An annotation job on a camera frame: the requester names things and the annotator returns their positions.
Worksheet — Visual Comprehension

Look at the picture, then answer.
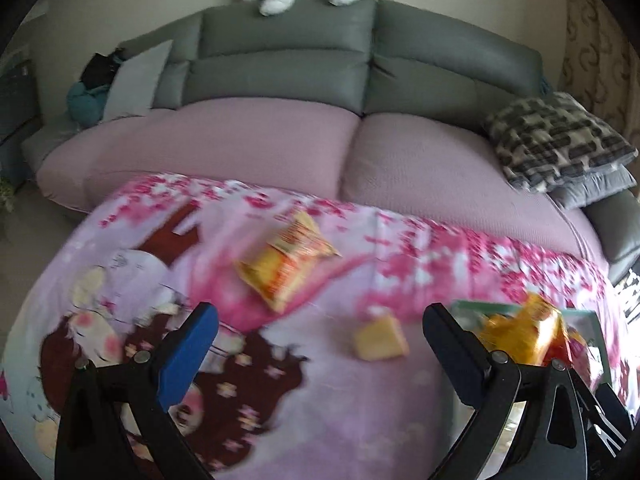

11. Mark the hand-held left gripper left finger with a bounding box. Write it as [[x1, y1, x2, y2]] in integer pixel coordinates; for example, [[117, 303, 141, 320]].
[[54, 301, 221, 480]]

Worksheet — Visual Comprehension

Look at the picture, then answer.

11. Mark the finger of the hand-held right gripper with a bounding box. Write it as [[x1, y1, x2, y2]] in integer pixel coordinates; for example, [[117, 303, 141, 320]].
[[567, 367, 632, 461]]

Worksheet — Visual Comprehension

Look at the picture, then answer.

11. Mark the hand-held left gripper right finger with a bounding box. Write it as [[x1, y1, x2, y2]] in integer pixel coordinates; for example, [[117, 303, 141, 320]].
[[422, 302, 590, 480]]

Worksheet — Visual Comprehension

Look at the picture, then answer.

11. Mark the small yellow packet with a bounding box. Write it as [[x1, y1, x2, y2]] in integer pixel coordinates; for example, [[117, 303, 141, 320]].
[[352, 310, 410, 362]]

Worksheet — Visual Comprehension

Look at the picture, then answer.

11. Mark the yellow snack packet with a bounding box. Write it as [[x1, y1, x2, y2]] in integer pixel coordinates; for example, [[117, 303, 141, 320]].
[[477, 292, 576, 367], [235, 210, 343, 313]]

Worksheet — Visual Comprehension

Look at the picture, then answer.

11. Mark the teal cardboard box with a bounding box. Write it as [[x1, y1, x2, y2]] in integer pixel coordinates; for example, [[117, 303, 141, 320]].
[[450, 300, 613, 391]]

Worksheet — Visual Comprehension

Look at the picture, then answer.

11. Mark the printed pink blanket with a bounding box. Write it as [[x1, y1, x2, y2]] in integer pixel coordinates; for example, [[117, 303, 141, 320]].
[[0, 172, 640, 480]]

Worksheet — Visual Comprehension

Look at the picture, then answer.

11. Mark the grey pillow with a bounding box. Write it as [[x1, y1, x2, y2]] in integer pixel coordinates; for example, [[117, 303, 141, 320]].
[[547, 162, 637, 211]]

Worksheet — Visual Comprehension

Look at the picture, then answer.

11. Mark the pink sofa cover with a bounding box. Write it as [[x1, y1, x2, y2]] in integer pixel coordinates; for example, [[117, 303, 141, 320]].
[[37, 97, 608, 271]]

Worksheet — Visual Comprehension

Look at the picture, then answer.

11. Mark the black white patterned pillow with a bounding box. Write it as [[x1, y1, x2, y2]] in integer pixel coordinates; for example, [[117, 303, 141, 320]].
[[482, 92, 638, 192]]

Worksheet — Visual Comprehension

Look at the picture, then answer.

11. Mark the teal cloth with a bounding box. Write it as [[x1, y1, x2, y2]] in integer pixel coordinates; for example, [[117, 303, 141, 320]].
[[67, 82, 113, 128]]

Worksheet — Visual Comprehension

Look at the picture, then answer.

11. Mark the light grey cushion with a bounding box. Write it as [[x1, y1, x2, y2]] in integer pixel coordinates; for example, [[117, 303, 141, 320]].
[[102, 40, 174, 123]]

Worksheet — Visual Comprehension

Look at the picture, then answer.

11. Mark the dark cabinet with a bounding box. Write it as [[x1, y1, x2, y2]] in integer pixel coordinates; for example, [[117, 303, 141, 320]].
[[0, 57, 41, 176]]

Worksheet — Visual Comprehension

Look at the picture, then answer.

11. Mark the black cloth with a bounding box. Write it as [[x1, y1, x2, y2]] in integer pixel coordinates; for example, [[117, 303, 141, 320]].
[[80, 49, 126, 88]]

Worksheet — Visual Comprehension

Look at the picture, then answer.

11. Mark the grey sofa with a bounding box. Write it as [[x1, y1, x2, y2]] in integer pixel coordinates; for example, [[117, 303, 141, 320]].
[[20, 0, 640, 281]]

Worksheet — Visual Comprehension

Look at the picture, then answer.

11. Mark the patterned beige curtain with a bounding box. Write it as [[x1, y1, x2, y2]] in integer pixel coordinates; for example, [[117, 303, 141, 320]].
[[557, 0, 640, 131]]

